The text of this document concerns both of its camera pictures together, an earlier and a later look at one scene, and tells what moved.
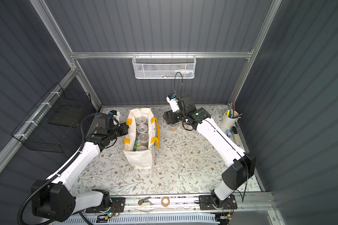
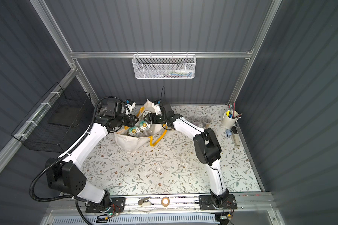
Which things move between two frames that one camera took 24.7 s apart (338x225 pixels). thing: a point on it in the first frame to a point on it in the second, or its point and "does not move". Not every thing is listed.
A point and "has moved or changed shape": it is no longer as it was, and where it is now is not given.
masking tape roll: [165, 201] does not move
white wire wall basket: [164, 66] does not move
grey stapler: [234, 136] does not move
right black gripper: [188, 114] to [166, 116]
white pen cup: [231, 116] does not move
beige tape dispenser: [144, 202] does not move
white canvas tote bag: [142, 135] has moved or changed shape
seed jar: [143, 138] to [149, 132]
